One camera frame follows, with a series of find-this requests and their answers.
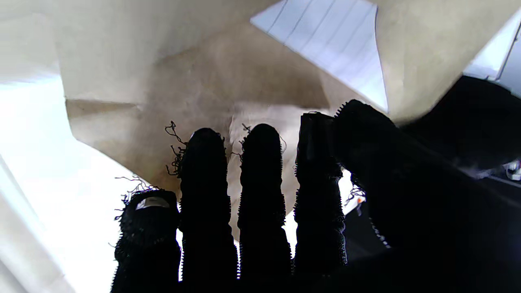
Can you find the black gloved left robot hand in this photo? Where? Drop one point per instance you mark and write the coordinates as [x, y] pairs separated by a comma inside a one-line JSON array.
[[476, 126]]

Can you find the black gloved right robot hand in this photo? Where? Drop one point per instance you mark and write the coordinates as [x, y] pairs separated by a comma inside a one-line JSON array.
[[407, 244]]

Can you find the white lined letter paper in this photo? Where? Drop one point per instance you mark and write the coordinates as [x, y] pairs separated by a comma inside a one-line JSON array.
[[325, 36]]

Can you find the brown kraft paper envelope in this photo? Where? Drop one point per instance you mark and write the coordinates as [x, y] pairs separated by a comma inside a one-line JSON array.
[[183, 61]]

